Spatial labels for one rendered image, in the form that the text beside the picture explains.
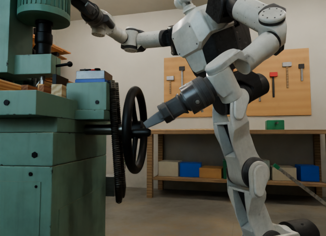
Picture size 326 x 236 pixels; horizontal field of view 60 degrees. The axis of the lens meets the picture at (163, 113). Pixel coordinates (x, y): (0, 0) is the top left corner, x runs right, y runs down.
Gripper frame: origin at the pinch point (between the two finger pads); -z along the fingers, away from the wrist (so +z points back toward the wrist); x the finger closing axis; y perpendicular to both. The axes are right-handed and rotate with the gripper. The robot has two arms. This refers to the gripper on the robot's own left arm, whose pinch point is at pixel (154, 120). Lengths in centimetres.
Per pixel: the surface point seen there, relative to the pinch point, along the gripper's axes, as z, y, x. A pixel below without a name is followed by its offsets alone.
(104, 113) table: -12.6, 9.6, 2.8
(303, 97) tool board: 153, -59, 308
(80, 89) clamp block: -15.9, 20.7, 5.5
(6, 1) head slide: -24, 61, 9
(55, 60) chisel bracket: -21.0, 36.2, 13.4
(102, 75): -7.9, 21.0, 6.7
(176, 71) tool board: 29, 63, 338
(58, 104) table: -19.7, 16.8, -7.1
